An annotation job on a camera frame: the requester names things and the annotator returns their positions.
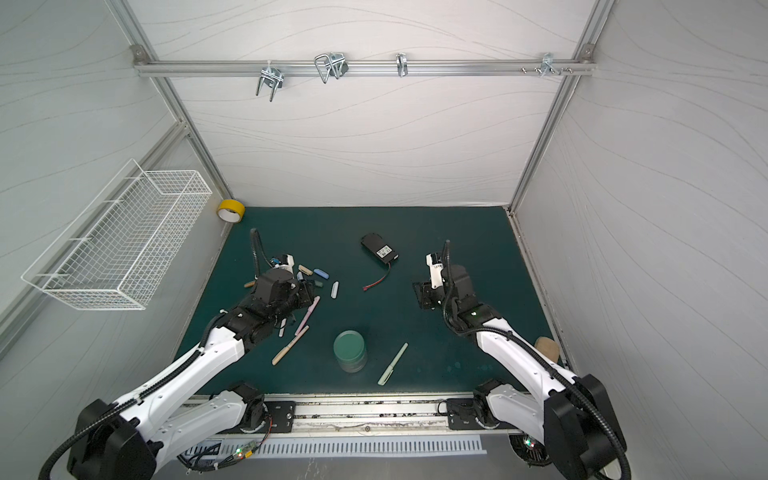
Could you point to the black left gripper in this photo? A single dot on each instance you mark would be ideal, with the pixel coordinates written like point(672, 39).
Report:
point(306, 292)

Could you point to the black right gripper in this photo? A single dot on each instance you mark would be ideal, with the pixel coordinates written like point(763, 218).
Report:
point(429, 294)

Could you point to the blue pen cap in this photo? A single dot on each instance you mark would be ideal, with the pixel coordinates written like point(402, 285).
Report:
point(321, 273)

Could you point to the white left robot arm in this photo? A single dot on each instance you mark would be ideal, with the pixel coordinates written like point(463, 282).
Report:
point(135, 435)

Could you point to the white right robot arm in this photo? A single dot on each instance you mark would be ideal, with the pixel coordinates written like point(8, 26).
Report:
point(563, 419)

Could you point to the light green pen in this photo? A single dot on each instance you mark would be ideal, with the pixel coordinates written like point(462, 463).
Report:
point(386, 375)

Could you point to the green lidded round container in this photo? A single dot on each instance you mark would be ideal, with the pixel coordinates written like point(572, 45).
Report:
point(350, 351)

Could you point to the black battery box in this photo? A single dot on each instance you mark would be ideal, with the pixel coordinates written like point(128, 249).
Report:
point(379, 248)

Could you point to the yellow tape roll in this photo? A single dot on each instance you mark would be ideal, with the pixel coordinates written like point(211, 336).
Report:
point(231, 211)

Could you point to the cork sanding block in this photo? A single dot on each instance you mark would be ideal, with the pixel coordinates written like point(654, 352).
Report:
point(548, 348)

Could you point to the metal u-bolt clamp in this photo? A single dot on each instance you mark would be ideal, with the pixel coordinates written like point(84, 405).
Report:
point(270, 79)

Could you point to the metal hook clamp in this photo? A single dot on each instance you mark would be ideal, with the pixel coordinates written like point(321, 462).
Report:
point(331, 65)

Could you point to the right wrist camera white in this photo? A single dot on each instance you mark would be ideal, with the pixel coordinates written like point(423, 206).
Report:
point(435, 266)

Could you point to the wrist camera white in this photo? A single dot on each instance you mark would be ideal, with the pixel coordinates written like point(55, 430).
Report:
point(435, 266)
point(284, 261)

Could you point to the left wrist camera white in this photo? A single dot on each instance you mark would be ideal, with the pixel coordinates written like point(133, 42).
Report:
point(284, 261)

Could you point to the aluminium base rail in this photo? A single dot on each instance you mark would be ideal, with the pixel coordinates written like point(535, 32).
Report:
point(369, 414)

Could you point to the white wire basket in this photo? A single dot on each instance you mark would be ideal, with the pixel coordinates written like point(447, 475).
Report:
point(115, 253)

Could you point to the small metal ring clamp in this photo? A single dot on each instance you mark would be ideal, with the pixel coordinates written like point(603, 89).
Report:
point(401, 65)

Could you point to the metal bracket clamp right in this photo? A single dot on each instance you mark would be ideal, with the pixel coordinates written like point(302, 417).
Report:
point(548, 66)

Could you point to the aluminium cross rail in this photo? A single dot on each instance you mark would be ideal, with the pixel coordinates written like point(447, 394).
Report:
point(357, 68)

